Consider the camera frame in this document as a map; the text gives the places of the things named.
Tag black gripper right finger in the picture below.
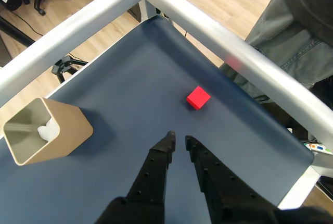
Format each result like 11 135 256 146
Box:
184 135 280 224

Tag white crumpled tissue paper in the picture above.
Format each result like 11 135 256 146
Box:
37 118 57 141

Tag silver metal cart frame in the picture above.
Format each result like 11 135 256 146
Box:
0 0 333 210

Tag black tripod stand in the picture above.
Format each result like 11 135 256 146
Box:
0 14 89 84

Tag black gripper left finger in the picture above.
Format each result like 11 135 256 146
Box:
95 130 176 224

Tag red cube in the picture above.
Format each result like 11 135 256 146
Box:
186 85 211 110

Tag person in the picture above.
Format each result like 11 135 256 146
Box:
220 0 333 105

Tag beige square box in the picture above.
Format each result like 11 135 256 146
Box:
2 97 94 167

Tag white device with coloured buttons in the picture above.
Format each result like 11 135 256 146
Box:
303 142 333 157

